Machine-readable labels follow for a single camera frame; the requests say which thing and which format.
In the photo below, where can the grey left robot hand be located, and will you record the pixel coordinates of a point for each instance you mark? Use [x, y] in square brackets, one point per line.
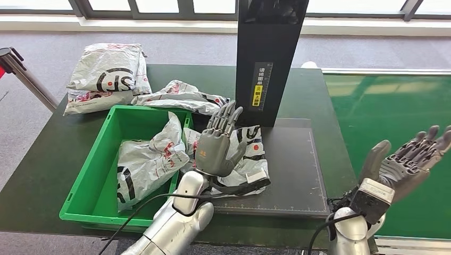
[213, 155]

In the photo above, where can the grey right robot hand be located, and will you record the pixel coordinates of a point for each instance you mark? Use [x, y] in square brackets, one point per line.
[408, 165]

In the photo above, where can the white plastic courier parcel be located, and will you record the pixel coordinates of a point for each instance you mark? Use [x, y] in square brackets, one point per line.
[148, 165]
[179, 96]
[91, 102]
[252, 151]
[105, 67]

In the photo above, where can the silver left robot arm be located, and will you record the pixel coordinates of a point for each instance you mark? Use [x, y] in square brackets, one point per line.
[176, 225]

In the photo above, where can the green conveyor belt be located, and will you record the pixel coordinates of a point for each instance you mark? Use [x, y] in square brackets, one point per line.
[370, 105]

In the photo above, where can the black inbound scanner machine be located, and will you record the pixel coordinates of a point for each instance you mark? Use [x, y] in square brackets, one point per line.
[264, 45]

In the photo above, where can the black yellow ruler sticker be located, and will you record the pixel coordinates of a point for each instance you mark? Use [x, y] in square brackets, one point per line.
[261, 88]

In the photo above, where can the green plastic crate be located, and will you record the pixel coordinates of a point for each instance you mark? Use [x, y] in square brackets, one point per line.
[91, 176]

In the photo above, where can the white round object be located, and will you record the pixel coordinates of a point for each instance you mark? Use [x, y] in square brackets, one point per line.
[310, 65]

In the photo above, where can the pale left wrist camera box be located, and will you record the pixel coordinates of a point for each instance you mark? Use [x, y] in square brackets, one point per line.
[257, 177]

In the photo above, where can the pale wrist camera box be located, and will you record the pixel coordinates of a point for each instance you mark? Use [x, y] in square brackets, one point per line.
[257, 177]
[371, 200]

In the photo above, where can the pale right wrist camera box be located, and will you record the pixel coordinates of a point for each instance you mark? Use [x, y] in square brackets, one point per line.
[371, 200]

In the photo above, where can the dark window frame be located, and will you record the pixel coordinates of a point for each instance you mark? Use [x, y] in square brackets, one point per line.
[183, 15]

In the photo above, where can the silver stanchion post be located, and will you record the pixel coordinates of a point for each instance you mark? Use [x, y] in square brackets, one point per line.
[28, 81]

